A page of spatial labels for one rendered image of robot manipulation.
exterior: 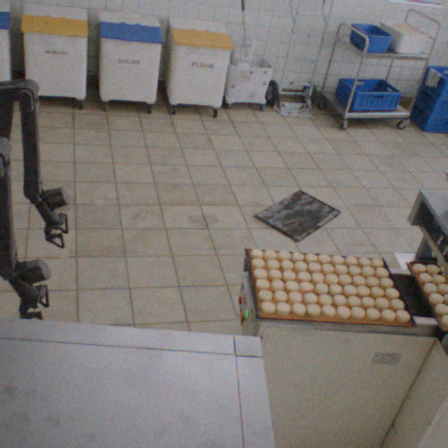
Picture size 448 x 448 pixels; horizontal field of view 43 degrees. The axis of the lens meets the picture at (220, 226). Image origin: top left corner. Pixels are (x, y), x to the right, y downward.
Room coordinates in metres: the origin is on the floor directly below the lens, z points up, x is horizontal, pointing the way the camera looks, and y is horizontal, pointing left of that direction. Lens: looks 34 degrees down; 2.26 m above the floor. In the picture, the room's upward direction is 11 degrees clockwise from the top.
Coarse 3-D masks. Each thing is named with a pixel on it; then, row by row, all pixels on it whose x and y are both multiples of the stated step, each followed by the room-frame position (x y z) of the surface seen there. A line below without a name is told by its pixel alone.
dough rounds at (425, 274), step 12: (420, 264) 1.97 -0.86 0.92; (420, 276) 1.88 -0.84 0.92; (432, 276) 1.91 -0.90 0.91; (444, 276) 1.94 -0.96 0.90; (432, 288) 1.81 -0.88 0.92; (444, 288) 1.83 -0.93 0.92; (432, 300) 1.75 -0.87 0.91; (444, 300) 1.77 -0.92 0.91; (444, 312) 1.68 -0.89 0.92; (444, 324) 1.63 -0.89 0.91
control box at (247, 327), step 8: (248, 280) 1.75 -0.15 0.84; (240, 288) 1.78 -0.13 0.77; (248, 288) 1.71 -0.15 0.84; (240, 296) 1.75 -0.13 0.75; (248, 296) 1.66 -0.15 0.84; (240, 304) 1.72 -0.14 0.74; (248, 304) 1.61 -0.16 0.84; (248, 312) 1.58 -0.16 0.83; (240, 320) 1.66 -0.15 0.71; (248, 320) 1.56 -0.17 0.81; (248, 328) 1.55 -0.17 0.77
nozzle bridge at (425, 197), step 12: (420, 192) 2.13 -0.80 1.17; (432, 192) 2.13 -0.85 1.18; (444, 192) 2.15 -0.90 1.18; (420, 204) 2.10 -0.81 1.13; (432, 204) 2.03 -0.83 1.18; (444, 204) 2.05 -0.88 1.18; (408, 216) 2.14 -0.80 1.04; (420, 216) 2.10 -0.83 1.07; (432, 216) 2.11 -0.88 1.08; (444, 216) 1.95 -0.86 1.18; (420, 228) 2.08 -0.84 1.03; (432, 228) 2.06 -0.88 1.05; (444, 228) 1.87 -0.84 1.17; (432, 240) 1.97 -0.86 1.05; (420, 252) 2.13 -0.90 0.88; (444, 264) 1.83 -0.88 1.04
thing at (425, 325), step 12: (252, 312) 1.51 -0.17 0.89; (276, 324) 1.53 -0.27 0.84; (288, 324) 1.54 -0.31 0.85; (300, 324) 1.55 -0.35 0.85; (312, 324) 1.55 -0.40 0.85; (324, 324) 1.56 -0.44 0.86; (336, 324) 1.57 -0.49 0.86; (348, 324) 1.58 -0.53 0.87; (420, 324) 1.62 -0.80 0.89; (432, 324) 1.63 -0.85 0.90
